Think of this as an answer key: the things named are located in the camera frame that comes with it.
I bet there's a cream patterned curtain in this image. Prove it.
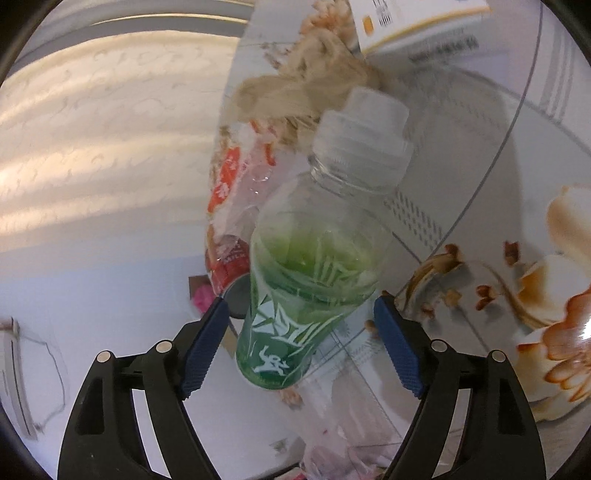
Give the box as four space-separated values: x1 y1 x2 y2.
0 18 241 259

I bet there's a red printed drink can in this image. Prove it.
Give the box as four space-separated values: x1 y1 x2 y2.
205 235 254 319

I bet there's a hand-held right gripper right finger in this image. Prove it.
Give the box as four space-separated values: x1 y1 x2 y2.
373 292 548 480

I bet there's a white orange carton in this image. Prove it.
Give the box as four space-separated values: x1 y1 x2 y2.
348 0 492 56

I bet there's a green label plastic bottle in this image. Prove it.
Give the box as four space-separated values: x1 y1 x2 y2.
235 88 415 391

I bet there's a clear red printed plastic bag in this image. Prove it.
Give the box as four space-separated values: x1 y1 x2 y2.
205 117 402 480

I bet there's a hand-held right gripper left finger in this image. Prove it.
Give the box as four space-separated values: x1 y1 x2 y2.
58 298 230 480

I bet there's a floral tablecloth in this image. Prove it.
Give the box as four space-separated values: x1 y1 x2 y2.
203 0 591 467

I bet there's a pink bath loofah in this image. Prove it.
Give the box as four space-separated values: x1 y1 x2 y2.
193 286 215 315

